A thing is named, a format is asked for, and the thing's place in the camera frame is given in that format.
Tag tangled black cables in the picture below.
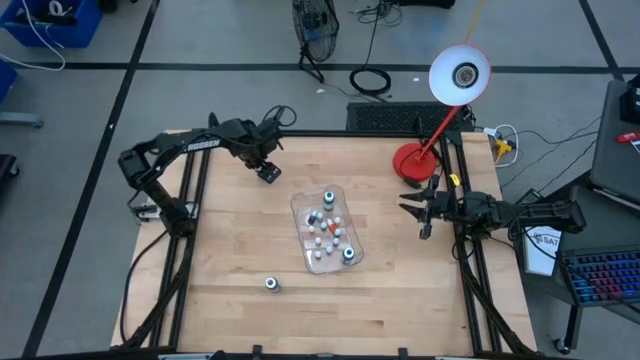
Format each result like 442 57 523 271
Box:
352 0 404 29

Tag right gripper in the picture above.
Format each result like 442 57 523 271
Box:
398 173 459 241

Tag yellow hanging cord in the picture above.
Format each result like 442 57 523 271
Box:
463 0 486 45

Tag blue plastic storage bin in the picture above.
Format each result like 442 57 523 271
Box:
0 0 104 50
0 58 19 104

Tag white looped cable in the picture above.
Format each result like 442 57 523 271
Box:
482 123 520 169

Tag grey metal foot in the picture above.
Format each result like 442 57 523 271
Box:
0 111 45 129

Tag coiled black cable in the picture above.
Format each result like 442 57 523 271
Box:
348 66 393 97

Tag red desk lamp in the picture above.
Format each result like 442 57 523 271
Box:
392 43 494 184

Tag black aluminium table frame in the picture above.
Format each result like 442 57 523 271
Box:
110 112 539 360

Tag long white cable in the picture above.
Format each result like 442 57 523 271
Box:
0 0 68 72

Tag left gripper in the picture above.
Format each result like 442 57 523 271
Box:
238 118 285 185

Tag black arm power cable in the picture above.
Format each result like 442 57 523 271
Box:
118 230 171 346

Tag black device on cart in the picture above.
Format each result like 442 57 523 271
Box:
619 73 640 125

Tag backlit keyboard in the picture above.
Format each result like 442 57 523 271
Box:
552 185 640 321

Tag clear plastic bin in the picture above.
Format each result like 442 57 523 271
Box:
289 183 365 276

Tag black perforated case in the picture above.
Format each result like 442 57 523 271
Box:
346 101 477 133

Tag black chair base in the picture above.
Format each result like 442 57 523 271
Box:
0 153 21 181

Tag white paper sheet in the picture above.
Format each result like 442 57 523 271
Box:
521 225 565 277

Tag black floor fan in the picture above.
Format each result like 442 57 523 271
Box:
291 0 341 85

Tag black rolling laptop stand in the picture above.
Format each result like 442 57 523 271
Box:
509 169 640 356

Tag grey cart top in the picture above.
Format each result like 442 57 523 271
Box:
589 78 640 206

